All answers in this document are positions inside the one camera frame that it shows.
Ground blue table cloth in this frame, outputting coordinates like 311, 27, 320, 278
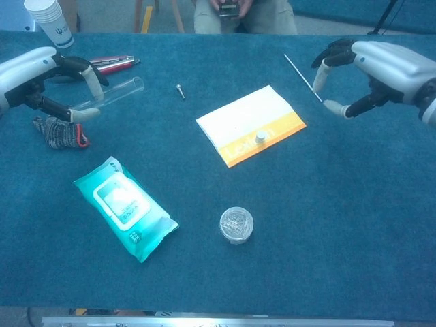
0, 29, 436, 323

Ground black tripod leg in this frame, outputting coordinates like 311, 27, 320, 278
367, 0, 399, 35

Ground wooden chair legs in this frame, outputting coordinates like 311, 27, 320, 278
134, 0, 185, 34

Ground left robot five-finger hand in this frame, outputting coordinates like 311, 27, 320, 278
0, 46, 110, 123

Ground red steel kitchen tongs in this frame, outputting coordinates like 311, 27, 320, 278
50, 55, 141, 84

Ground grey knit work glove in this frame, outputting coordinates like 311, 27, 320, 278
32, 115, 91, 150

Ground white paper cup stack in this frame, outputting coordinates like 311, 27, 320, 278
23, 0, 75, 49

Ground clear glass test tube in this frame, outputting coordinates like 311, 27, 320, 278
69, 76, 145, 112

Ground seated person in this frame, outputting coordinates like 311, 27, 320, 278
193, 0, 298, 35

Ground teal wet wipes pack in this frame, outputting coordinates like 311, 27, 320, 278
73, 155, 180, 264

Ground white orange Lexicon booklet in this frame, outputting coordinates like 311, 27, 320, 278
195, 84, 307, 169

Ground aluminium rail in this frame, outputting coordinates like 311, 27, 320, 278
41, 315, 395, 327

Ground thin white rod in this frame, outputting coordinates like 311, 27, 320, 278
283, 53, 323, 103

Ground clear round clip container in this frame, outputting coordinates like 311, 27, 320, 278
219, 206, 255, 245

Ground blue fabric covered bench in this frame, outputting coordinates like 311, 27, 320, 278
292, 0, 436, 35

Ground black phone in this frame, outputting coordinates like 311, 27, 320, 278
217, 2, 242, 18

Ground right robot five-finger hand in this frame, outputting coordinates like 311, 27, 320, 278
311, 38, 436, 119

